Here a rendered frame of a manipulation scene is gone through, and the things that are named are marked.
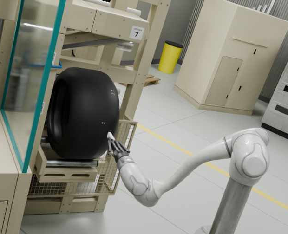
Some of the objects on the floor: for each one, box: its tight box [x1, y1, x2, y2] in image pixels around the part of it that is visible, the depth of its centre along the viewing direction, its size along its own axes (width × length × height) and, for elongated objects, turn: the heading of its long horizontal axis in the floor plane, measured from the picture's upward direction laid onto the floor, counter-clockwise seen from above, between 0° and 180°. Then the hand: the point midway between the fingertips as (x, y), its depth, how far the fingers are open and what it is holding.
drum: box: [158, 40, 183, 74], centre depth 935 cm, size 45×46×71 cm
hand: (110, 138), depth 211 cm, fingers closed
